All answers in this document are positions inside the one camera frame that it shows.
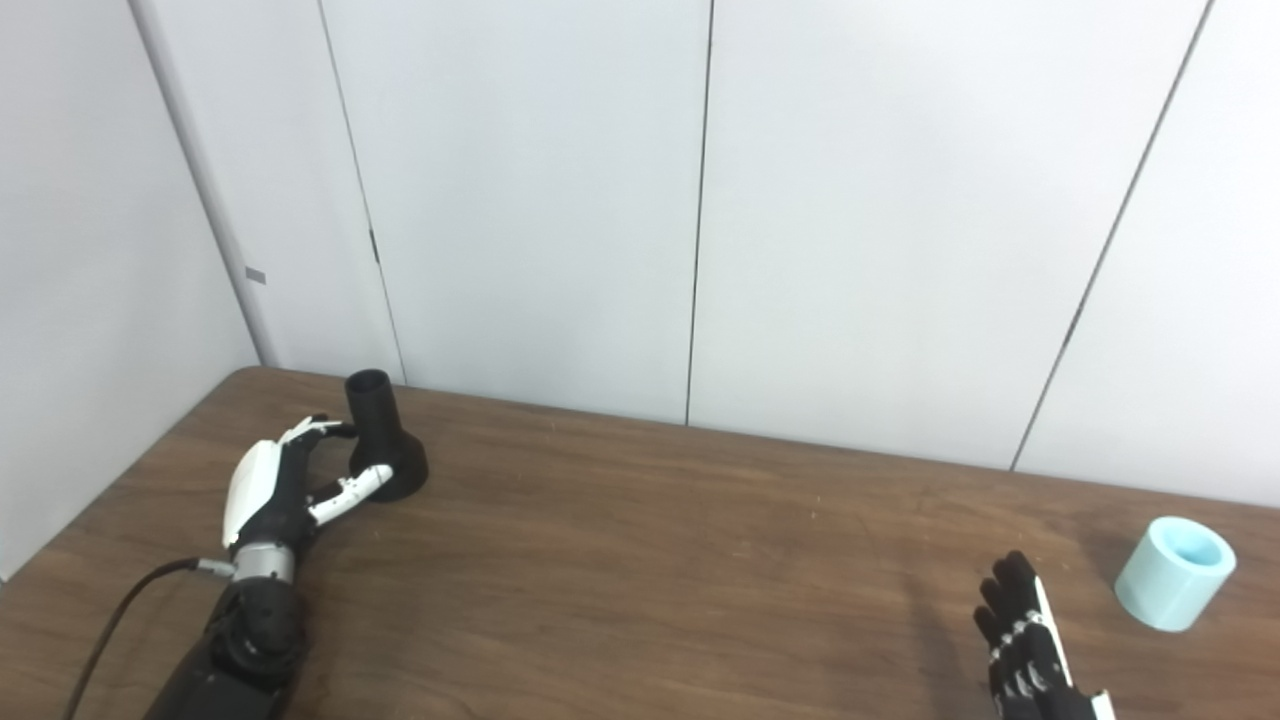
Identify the light-blue short hose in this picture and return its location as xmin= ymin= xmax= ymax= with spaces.
xmin=1114 ymin=516 xmax=1237 ymax=633

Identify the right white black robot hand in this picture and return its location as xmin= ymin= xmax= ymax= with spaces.
xmin=973 ymin=550 xmax=1118 ymax=720

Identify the black funnel-shaped nozzle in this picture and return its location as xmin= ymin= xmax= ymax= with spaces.
xmin=344 ymin=369 xmax=430 ymax=502

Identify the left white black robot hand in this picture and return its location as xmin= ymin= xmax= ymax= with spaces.
xmin=221 ymin=415 xmax=395 ymax=551

